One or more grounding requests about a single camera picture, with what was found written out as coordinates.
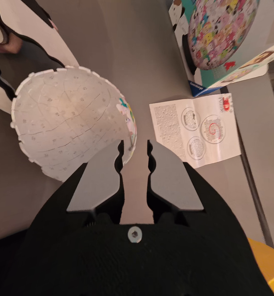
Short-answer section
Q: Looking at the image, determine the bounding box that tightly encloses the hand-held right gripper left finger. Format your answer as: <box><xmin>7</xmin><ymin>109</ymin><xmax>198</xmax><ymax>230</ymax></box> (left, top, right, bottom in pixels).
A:
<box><xmin>66</xmin><ymin>139</ymin><xmax>125</xmax><ymax>224</ymax></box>

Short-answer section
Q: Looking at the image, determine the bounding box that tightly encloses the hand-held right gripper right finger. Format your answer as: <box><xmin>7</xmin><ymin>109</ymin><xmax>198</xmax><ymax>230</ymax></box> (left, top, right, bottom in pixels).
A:
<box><xmin>147</xmin><ymin>139</ymin><xmax>205</xmax><ymax>224</ymax></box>

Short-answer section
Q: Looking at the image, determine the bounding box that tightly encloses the colourful puzzle ball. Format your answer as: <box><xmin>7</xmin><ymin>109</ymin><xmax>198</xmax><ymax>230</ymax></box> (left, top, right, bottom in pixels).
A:
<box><xmin>10</xmin><ymin>65</ymin><xmax>137</xmax><ymax>182</ymax></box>

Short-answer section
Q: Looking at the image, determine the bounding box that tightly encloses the teal puzzle box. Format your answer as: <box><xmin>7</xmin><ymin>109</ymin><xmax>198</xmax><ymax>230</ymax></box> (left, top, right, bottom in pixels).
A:
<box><xmin>169</xmin><ymin>0</ymin><xmax>274</xmax><ymax>97</ymax></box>

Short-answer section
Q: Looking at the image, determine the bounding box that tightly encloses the person's left hand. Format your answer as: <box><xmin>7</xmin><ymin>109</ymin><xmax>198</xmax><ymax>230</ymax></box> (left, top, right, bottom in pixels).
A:
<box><xmin>0</xmin><ymin>20</ymin><xmax>59</xmax><ymax>54</ymax></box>

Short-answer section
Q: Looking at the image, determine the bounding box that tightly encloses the white instruction leaflet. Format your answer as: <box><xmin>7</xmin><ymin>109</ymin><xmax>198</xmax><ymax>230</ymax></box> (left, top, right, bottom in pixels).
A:
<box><xmin>149</xmin><ymin>93</ymin><xmax>242</xmax><ymax>169</ymax></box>

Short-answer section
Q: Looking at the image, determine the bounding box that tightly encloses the yellow plastic bin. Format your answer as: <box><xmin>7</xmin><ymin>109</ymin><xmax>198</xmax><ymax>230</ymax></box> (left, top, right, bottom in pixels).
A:
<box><xmin>247</xmin><ymin>238</ymin><xmax>274</xmax><ymax>296</ymax></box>

